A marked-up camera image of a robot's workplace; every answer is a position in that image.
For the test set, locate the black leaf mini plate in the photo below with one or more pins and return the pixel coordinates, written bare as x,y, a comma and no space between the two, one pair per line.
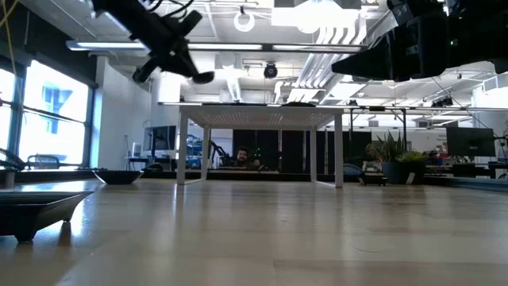
119,177
299,104

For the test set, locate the black square mini plate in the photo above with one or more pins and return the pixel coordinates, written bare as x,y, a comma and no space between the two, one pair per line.
373,180
35,216

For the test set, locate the black dome camera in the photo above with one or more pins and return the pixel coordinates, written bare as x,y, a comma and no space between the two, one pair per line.
270,71

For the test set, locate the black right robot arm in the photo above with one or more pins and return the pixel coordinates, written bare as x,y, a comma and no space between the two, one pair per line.
480,32

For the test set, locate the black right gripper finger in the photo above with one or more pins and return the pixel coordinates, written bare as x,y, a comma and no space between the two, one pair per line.
373,51
373,69

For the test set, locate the large window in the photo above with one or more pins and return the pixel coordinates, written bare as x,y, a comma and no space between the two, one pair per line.
51,131

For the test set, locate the blue office chair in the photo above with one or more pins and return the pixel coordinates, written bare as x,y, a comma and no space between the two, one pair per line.
353,171

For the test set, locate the black aluminium frame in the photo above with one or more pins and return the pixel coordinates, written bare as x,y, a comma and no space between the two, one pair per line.
278,176

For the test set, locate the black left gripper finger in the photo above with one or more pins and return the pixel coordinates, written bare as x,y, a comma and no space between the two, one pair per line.
188,63
180,70

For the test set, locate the black computer monitor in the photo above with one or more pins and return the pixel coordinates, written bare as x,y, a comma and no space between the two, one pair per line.
470,141
164,137

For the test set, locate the mesh office chair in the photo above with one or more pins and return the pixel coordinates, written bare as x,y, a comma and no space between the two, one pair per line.
43,161

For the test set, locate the white perforated metal shelf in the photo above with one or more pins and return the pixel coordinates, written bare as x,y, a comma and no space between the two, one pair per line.
258,115

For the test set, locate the dark office chair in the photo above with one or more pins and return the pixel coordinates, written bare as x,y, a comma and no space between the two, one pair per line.
152,167

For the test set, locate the black track light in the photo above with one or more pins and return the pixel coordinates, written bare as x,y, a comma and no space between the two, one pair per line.
442,102

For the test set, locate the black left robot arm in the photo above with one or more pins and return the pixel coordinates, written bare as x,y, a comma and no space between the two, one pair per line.
123,12

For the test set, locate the potted green plant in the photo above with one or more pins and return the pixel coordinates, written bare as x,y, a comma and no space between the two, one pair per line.
401,171

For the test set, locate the black partition panels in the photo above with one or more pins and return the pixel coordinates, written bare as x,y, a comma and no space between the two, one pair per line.
291,151

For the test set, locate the LED light bar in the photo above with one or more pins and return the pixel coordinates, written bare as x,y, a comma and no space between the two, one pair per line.
238,46

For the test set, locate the person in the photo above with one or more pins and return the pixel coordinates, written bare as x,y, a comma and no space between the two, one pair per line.
243,155

